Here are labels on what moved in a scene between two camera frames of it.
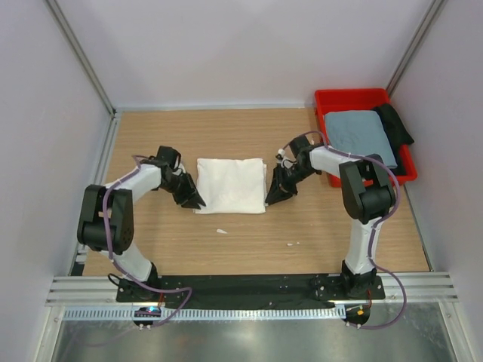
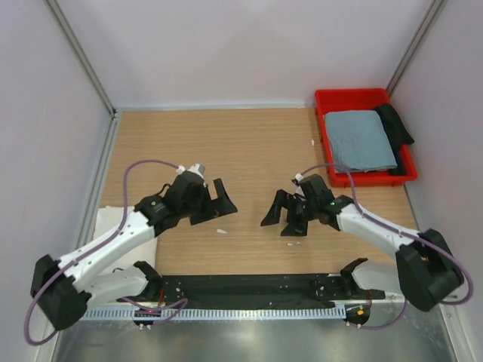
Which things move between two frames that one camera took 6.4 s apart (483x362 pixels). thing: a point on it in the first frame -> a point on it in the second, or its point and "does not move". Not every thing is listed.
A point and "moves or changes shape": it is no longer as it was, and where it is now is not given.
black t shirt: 395,134 does not move
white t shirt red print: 232,185 moves or changes shape
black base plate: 221,290 does not move
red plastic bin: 338,99 does not move
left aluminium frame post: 81,54 does not move
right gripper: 278,183 -> 294,227
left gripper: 190,193 -> 215,208
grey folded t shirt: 361,133 does not move
